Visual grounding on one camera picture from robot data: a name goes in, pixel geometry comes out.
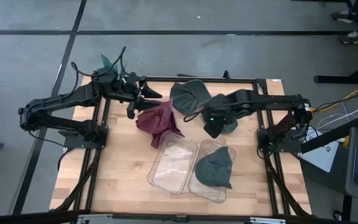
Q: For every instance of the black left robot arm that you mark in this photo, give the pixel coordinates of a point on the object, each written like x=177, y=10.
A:
x=57, y=101

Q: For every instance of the black rig crossbar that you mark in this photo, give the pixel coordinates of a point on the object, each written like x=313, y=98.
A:
x=26, y=217

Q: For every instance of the white box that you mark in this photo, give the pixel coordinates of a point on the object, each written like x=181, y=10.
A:
x=322, y=157

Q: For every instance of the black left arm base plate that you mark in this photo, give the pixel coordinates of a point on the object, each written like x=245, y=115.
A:
x=73, y=143

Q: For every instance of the clear plastic tray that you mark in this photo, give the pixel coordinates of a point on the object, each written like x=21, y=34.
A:
x=172, y=165
x=208, y=194

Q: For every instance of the black desk leg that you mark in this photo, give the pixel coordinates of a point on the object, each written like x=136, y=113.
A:
x=347, y=207

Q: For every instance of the potted plant white pot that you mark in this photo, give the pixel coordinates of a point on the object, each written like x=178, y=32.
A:
x=106, y=61

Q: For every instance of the black desk beam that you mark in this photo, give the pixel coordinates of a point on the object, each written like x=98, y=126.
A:
x=331, y=137

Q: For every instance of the maroon hat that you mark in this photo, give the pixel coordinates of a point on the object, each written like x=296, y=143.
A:
x=154, y=119
x=163, y=137

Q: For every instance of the black aluminium table frame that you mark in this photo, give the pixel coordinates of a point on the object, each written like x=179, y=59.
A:
x=166, y=78

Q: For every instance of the silver bracket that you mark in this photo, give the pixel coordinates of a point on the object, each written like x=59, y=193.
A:
x=267, y=220
x=95, y=218

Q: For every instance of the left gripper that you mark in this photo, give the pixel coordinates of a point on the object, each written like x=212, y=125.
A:
x=129, y=90

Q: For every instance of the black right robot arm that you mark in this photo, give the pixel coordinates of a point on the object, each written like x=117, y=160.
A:
x=275, y=99

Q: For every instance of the person's shoe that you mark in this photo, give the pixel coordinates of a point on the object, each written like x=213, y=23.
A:
x=343, y=16
x=351, y=38

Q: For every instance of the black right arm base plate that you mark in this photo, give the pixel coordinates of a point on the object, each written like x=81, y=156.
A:
x=292, y=146

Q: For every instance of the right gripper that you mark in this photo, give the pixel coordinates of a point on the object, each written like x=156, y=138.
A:
x=222, y=109

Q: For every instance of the black caster wheel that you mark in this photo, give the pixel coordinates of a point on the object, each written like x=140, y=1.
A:
x=337, y=215

